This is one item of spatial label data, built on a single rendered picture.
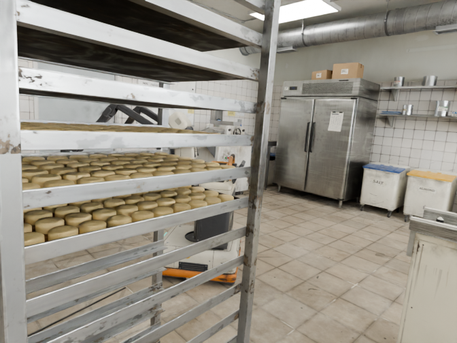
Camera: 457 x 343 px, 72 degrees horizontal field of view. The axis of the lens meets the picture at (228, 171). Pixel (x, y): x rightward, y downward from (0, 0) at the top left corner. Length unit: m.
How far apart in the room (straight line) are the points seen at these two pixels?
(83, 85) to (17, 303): 0.35
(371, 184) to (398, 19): 2.33
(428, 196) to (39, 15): 4.97
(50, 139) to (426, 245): 1.54
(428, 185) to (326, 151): 1.49
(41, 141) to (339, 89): 5.08
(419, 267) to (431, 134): 4.19
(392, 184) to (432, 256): 3.62
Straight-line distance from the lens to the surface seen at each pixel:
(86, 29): 0.60
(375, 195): 5.37
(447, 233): 1.68
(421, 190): 5.16
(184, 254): 0.79
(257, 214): 0.92
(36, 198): 0.57
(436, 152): 5.76
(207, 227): 2.43
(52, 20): 0.58
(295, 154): 5.66
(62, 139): 0.57
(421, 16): 5.00
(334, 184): 5.33
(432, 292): 1.77
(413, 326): 1.86
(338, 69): 5.60
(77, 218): 0.72
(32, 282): 1.11
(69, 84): 0.57
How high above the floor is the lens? 1.28
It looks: 9 degrees down
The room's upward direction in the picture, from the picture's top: 4 degrees clockwise
